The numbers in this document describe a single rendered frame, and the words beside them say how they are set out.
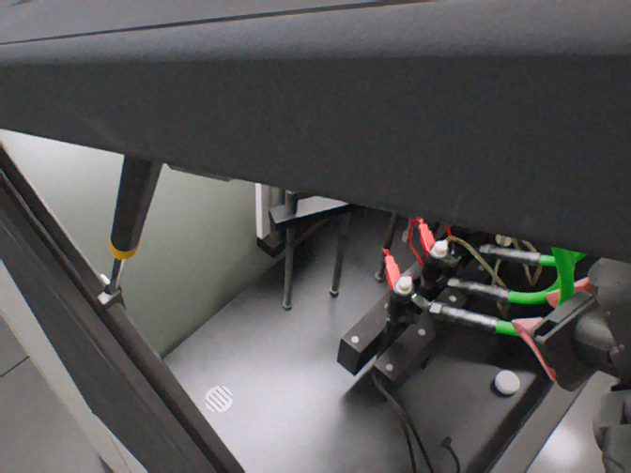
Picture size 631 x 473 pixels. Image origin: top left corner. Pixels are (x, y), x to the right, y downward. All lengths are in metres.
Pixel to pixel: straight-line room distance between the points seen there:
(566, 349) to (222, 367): 0.61
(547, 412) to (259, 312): 0.49
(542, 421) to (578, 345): 0.37
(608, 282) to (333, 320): 0.67
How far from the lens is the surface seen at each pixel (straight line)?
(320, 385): 1.07
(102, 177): 0.73
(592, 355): 0.63
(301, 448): 1.03
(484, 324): 0.77
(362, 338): 0.94
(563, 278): 0.65
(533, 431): 0.98
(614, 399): 0.54
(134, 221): 0.36
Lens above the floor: 1.81
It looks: 53 degrees down
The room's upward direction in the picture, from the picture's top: 6 degrees clockwise
